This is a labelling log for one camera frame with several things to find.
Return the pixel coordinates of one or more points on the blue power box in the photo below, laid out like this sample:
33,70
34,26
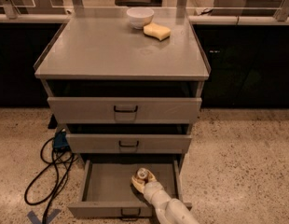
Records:
59,142

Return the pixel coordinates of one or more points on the middle grey drawer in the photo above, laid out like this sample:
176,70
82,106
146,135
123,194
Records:
129,138

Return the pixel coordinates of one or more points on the orange soda can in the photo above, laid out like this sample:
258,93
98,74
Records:
142,173

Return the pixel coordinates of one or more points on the bottom grey drawer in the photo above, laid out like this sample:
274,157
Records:
107,190

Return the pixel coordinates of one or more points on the yellow sponge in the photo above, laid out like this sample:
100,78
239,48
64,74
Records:
158,31

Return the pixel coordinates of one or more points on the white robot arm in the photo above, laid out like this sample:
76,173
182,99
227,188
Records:
168,210

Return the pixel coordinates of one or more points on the white bowl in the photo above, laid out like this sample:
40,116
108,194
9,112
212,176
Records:
139,17

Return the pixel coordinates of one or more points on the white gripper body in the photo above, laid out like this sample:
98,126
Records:
149,188

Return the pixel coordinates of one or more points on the grey drawer cabinet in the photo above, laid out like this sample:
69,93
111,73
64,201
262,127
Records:
98,45

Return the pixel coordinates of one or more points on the top grey drawer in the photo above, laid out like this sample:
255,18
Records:
123,101

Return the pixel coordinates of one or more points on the grey drawer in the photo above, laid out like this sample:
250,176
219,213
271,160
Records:
129,138
107,190
123,101

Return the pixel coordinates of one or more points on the white counter rail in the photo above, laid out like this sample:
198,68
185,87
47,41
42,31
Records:
202,20

